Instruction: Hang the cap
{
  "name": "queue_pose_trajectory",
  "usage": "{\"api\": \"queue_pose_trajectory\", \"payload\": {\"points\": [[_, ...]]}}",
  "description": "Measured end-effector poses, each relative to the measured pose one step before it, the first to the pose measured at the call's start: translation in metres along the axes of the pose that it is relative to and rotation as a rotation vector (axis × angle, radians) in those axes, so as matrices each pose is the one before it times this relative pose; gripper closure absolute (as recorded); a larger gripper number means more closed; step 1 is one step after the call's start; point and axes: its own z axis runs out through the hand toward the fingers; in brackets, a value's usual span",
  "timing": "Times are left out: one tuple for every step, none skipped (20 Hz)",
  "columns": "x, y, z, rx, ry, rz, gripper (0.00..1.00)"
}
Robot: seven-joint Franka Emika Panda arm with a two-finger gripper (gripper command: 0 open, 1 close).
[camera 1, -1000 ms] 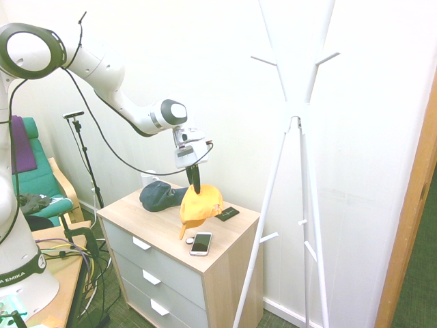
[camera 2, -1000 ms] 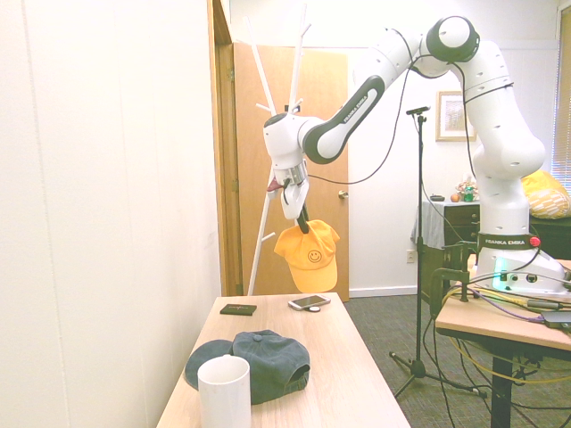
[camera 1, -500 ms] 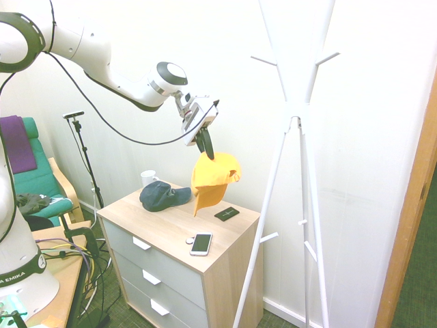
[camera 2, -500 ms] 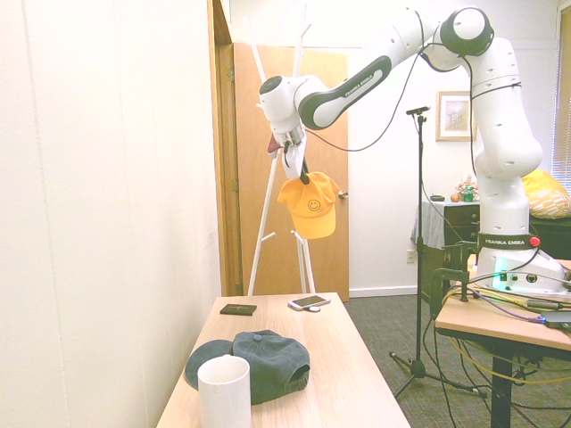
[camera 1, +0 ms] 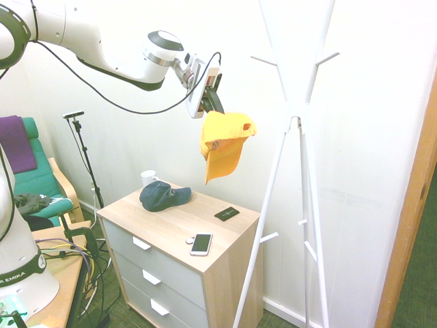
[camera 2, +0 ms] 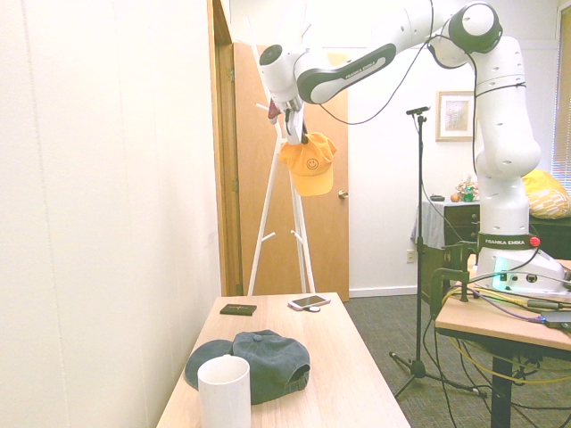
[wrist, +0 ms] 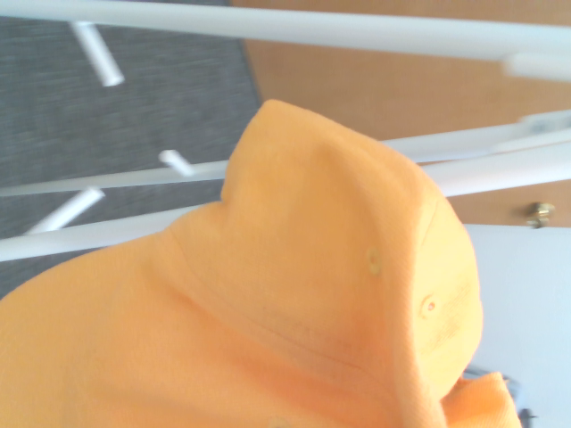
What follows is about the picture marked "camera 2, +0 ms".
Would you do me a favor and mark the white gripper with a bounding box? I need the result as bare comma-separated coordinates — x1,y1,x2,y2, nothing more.
278,98,310,147

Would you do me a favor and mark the orange smiley baseball cap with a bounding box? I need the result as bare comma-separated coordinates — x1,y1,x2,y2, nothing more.
278,131,337,198

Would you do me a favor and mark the dark green cap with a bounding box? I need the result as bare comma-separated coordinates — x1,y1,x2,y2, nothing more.
184,329,311,406

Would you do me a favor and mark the white coat rack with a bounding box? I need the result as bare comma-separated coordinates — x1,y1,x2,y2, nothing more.
242,2,319,297

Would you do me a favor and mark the wooden door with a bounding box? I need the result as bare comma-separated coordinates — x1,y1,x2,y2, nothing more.
232,41,351,298

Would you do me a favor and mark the grey draped cloth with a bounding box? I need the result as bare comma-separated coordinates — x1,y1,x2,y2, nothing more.
410,198,448,249

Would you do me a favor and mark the white smartphone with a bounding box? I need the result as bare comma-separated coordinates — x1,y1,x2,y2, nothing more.
286,294,333,310

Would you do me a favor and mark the black tripod stand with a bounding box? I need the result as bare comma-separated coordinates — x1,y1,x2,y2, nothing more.
387,113,488,400

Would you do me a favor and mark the dark wooden cabinet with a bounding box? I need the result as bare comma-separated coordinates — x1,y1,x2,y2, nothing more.
420,201,571,305

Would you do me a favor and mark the black card wallet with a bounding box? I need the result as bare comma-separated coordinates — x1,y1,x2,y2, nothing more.
219,302,259,318

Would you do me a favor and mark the dark metal C-clamp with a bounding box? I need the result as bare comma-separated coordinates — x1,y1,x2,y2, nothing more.
429,242,477,309

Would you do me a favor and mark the window blind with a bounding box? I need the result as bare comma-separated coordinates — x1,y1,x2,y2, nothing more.
551,30,571,173

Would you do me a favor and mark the light wood robot table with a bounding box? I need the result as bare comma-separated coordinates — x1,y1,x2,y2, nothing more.
434,254,571,428

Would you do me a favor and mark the white mug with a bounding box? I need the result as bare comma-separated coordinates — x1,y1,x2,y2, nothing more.
196,354,252,428

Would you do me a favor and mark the black box device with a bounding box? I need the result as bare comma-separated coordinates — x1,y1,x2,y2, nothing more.
541,310,571,330

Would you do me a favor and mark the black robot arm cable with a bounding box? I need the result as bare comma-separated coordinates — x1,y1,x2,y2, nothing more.
302,0,528,126

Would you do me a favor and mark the wooden door frame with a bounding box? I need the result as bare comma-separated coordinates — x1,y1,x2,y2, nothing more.
206,0,244,298

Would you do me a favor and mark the framed wall picture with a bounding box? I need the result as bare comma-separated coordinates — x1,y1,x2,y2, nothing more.
434,90,476,144

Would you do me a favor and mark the purple cable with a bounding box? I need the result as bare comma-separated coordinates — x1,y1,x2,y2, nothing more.
471,288,550,323

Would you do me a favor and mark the yellow cable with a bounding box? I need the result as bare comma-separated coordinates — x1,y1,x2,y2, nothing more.
440,284,571,390

